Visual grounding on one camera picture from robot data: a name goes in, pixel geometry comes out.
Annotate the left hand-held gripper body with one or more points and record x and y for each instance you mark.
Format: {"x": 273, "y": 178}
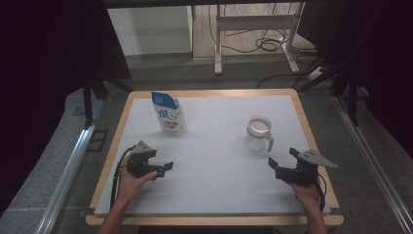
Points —
{"x": 140, "y": 164}

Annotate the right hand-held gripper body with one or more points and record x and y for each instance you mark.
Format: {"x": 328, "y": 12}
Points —
{"x": 302, "y": 174}

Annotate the blue and white pouch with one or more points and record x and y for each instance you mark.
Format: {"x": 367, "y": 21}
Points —
{"x": 169, "y": 113}

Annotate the person's right hand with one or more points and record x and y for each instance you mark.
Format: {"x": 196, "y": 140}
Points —
{"x": 307, "y": 195}

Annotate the person's left hand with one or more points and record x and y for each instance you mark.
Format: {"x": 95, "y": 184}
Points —
{"x": 130, "y": 185}

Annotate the wooden table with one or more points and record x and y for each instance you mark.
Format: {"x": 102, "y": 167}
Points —
{"x": 207, "y": 220}

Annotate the black stand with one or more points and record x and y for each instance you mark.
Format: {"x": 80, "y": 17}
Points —
{"x": 352, "y": 97}
{"x": 88, "y": 97}

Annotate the white power strip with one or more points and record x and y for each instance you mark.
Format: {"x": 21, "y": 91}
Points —
{"x": 314, "y": 73}

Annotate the dark curtain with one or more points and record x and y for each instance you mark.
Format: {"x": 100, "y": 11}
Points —
{"x": 48, "y": 65}
{"x": 383, "y": 65}

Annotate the white panel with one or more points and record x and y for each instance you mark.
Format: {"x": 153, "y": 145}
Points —
{"x": 149, "y": 31}

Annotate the small black floor frame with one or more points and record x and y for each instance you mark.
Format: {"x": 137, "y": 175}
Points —
{"x": 96, "y": 141}

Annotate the aluminium floor rail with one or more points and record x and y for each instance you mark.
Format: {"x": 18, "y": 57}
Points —
{"x": 69, "y": 169}
{"x": 373, "y": 165}

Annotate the grey metal desk frame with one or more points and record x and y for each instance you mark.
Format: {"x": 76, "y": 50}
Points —
{"x": 256, "y": 22}

